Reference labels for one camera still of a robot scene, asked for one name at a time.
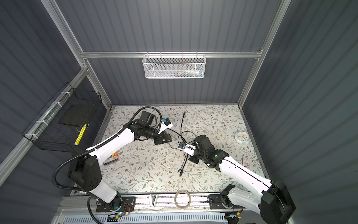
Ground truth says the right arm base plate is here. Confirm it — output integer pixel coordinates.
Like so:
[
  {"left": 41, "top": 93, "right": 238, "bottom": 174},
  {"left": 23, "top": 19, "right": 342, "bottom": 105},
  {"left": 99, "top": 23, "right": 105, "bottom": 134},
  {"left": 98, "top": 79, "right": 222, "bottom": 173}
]
[{"left": 207, "top": 194, "right": 245, "bottom": 210}]

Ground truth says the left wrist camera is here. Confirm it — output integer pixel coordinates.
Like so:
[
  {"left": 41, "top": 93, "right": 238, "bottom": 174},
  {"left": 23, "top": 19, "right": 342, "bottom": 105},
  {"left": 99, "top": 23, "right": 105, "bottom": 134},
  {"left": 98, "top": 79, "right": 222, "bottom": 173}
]
[{"left": 158, "top": 118, "right": 173, "bottom": 133}]

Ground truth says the pack of coloured markers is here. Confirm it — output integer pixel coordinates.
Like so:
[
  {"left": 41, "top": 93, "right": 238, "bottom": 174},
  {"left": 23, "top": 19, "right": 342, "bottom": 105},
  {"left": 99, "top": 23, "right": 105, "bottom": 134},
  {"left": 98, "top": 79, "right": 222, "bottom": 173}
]
[{"left": 103, "top": 152, "right": 118, "bottom": 166}]

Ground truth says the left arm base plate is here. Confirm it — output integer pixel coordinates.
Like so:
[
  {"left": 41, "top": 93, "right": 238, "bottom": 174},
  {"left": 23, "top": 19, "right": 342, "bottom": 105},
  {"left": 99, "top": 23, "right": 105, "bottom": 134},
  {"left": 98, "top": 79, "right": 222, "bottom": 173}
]
[{"left": 96, "top": 197, "right": 136, "bottom": 213}]

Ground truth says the red white small box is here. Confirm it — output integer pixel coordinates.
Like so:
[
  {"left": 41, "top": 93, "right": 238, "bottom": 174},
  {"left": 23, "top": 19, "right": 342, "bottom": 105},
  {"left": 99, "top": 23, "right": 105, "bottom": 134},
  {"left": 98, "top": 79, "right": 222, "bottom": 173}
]
[{"left": 242, "top": 156, "right": 250, "bottom": 168}]

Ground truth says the white round timer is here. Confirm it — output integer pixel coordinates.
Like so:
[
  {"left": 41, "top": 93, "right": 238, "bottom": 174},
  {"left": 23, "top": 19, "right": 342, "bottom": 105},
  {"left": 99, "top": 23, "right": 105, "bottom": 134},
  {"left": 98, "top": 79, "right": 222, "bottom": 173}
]
[{"left": 235, "top": 131, "right": 250, "bottom": 145}]

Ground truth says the white wire mesh basket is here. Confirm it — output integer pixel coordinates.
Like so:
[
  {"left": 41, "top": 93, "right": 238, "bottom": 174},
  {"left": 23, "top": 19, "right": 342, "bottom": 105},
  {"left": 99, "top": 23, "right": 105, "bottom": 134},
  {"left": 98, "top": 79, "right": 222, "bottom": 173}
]
[{"left": 142, "top": 54, "right": 207, "bottom": 79}]

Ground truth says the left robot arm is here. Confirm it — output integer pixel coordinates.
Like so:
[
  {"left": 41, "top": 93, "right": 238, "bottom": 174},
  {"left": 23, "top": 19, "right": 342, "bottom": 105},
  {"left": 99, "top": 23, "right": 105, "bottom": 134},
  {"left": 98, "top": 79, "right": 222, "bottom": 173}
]
[{"left": 52, "top": 106, "right": 173, "bottom": 203}]

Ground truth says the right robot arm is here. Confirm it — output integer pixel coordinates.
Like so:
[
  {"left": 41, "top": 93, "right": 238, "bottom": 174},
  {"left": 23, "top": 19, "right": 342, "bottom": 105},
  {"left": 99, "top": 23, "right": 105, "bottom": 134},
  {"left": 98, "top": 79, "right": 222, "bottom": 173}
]
[{"left": 179, "top": 135, "right": 296, "bottom": 224}]

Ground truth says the black foam pad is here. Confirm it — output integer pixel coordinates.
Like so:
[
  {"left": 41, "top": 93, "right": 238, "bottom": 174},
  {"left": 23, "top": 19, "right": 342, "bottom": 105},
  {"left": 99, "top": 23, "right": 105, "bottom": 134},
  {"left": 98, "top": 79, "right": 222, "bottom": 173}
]
[{"left": 58, "top": 105, "right": 95, "bottom": 127}]

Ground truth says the yellow striped marker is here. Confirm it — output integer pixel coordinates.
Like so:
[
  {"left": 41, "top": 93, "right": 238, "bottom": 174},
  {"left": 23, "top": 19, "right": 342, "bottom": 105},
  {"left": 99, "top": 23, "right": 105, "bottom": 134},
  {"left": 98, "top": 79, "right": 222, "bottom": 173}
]
[{"left": 74, "top": 124, "right": 88, "bottom": 146}]

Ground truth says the black ethernet cable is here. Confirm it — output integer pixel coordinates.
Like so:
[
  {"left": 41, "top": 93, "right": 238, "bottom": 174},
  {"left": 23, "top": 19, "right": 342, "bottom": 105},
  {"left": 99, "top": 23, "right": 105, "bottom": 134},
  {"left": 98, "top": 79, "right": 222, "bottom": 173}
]
[{"left": 177, "top": 111, "right": 191, "bottom": 176}]

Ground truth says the clear tape roll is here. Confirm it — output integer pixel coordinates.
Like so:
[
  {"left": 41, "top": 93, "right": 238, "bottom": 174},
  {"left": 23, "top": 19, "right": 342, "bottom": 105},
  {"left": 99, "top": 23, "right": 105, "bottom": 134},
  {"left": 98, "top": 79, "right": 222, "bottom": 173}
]
[{"left": 174, "top": 189, "right": 192, "bottom": 210}]

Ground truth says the black wire basket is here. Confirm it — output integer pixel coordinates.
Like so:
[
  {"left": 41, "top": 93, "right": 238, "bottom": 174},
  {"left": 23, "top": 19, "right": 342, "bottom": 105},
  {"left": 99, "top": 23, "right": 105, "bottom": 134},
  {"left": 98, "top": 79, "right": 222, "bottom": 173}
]
[{"left": 22, "top": 79, "right": 107, "bottom": 153}]

